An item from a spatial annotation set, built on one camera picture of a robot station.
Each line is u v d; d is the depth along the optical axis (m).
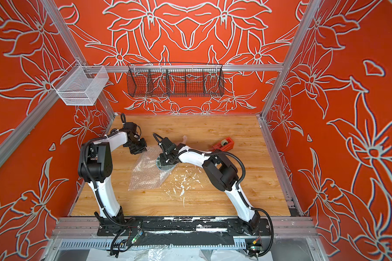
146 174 0.90
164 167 0.86
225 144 0.96
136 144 0.87
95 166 0.53
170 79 1.00
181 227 0.74
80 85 0.91
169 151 0.74
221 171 0.54
